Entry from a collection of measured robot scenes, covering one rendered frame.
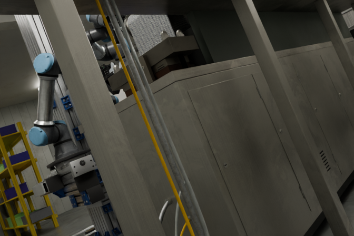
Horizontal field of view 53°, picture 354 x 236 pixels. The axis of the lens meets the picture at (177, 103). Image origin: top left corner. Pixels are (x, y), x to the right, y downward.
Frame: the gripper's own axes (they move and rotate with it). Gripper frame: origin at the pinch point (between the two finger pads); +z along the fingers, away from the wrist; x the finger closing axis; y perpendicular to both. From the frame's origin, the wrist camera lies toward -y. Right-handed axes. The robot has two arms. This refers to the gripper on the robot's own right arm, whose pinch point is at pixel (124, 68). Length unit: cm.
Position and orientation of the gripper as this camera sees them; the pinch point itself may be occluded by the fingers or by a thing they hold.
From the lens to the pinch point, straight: 181.9
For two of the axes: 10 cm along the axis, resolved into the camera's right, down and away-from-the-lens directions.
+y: -3.8, -9.2, 0.8
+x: 6.3, -1.9, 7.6
